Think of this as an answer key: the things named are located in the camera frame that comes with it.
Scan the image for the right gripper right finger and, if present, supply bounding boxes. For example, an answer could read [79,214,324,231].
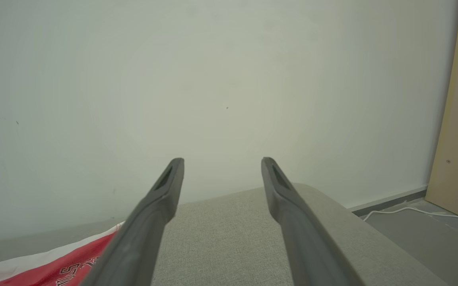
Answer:
[261,157,367,286]

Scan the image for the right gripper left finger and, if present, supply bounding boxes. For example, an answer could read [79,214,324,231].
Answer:
[80,158,185,286]

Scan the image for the red white-trimmed shorts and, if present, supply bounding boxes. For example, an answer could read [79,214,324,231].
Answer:
[0,222,125,286]

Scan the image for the grey fabric sofa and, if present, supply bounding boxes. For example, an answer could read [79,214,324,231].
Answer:
[0,183,450,286]

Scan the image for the grey white baseboard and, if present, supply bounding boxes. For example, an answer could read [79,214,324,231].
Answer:
[350,187,428,217]

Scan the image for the white floor cable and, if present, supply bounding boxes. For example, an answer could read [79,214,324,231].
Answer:
[362,206,458,231]

